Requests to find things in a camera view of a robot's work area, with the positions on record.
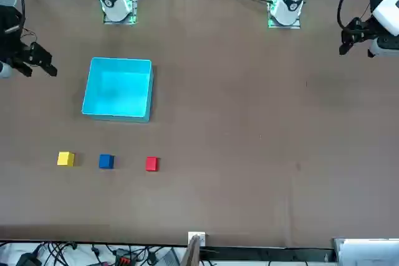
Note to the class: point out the red cube block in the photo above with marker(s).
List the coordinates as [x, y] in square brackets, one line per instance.
[152, 164]

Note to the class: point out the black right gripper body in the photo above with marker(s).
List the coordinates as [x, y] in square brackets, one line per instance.
[23, 52]

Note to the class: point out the orange black plug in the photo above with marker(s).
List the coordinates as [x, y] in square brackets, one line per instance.
[123, 260]

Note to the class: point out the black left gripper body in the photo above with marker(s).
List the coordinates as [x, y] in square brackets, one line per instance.
[364, 30]

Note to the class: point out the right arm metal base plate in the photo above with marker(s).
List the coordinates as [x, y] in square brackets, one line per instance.
[109, 22]

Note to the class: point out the ribbed black power brick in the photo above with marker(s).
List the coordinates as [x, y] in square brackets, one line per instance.
[171, 258]

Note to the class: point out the yellow cube block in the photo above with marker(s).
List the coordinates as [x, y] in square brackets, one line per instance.
[65, 159]

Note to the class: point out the large black power brick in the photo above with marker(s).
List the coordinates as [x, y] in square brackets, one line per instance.
[26, 259]

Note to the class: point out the white box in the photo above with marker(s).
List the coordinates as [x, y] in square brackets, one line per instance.
[368, 253]

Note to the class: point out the white post bracket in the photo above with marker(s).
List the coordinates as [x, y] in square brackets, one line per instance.
[201, 238]

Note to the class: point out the blue cube block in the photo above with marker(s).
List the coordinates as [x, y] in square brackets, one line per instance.
[106, 161]

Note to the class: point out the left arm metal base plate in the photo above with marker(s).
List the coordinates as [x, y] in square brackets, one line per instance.
[293, 26]

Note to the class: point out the cyan plastic box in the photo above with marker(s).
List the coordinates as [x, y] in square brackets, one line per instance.
[118, 91]

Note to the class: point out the aluminium camera post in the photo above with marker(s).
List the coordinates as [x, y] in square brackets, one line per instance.
[190, 252]

